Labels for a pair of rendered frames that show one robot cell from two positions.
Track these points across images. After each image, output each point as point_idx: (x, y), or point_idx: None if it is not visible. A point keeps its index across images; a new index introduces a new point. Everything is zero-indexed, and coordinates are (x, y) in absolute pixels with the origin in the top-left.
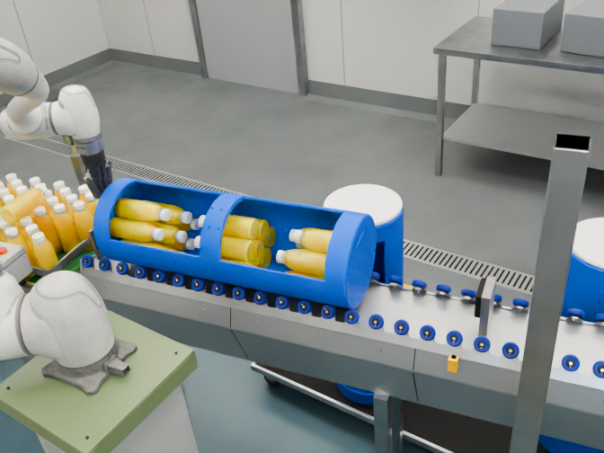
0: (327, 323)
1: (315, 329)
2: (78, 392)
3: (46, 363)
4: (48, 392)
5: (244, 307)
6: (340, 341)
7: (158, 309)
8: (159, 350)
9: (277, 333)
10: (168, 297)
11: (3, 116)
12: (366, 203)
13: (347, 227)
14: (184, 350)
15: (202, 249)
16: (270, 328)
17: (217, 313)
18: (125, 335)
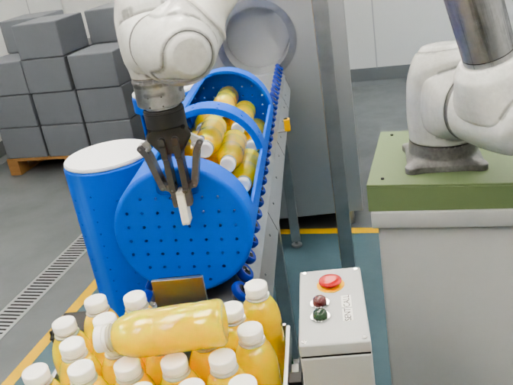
0: (269, 161)
1: (272, 173)
2: (480, 149)
3: (473, 174)
4: (500, 159)
5: (266, 198)
6: (276, 169)
7: (272, 282)
8: (396, 140)
9: (277, 200)
10: (263, 257)
11: (202, 22)
12: (107, 152)
13: (232, 68)
14: (384, 134)
15: (259, 136)
16: (275, 201)
17: (270, 227)
18: (395, 158)
